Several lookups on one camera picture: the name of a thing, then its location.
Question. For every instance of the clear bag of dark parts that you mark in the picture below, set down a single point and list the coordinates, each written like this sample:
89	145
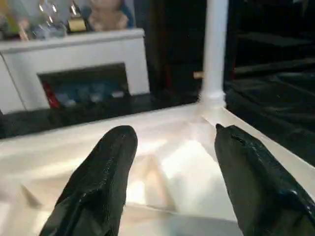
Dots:
49	24

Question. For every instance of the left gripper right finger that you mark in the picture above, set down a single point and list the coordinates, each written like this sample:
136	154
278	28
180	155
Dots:
258	186

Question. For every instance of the small tan label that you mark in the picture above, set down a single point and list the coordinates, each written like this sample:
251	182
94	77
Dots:
198	75

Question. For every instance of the white cabinet with glass doors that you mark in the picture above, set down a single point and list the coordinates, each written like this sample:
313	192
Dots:
73	51

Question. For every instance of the beige plush toy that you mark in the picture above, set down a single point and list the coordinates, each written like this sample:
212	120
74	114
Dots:
108	14

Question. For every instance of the white plastic table top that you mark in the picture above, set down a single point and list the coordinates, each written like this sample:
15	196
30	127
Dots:
172	159

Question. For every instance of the white plastic table leg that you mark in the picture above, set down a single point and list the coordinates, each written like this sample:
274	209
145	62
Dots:
215	49

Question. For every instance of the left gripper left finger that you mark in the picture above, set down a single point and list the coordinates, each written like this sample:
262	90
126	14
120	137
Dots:
98	184

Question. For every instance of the black mat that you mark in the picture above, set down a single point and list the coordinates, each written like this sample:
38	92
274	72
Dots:
270	110

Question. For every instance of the small gold box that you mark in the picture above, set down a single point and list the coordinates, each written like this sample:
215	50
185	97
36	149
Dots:
76	24

